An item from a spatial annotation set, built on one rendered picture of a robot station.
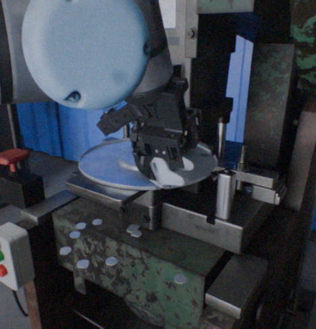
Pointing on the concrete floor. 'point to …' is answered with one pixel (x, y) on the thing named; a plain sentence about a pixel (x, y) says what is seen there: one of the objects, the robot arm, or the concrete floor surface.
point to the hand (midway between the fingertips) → (164, 180)
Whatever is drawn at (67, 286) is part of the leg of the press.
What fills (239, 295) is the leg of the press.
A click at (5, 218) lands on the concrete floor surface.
